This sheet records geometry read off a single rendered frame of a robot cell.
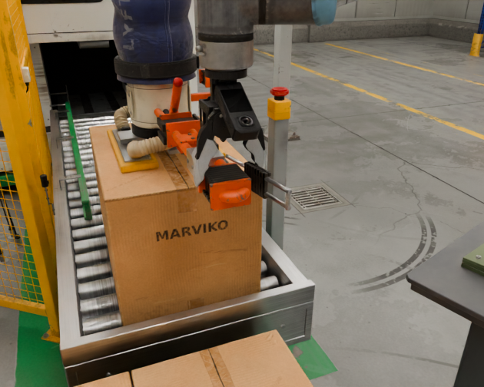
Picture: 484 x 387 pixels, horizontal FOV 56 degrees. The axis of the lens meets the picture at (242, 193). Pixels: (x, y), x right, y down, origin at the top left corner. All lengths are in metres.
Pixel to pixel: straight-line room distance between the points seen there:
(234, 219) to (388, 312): 1.25
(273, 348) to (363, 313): 1.06
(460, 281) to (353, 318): 1.04
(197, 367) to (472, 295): 0.68
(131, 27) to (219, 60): 0.54
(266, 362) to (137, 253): 0.42
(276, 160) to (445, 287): 0.84
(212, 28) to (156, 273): 0.70
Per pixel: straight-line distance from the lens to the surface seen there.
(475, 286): 1.24
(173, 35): 1.24
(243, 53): 0.76
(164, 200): 1.13
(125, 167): 1.23
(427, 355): 2.14
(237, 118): 0.72
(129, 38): 1.25
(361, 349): 2.08
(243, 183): 0.78
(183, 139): 1.01
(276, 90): 1.70
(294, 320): 1.41
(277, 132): 1.74
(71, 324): 1.32
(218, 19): 0.74
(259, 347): 1.26
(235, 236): 1.23
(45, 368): 2.10
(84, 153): 2.64
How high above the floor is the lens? 1.42
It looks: 26 degrees down
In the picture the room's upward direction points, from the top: straight up
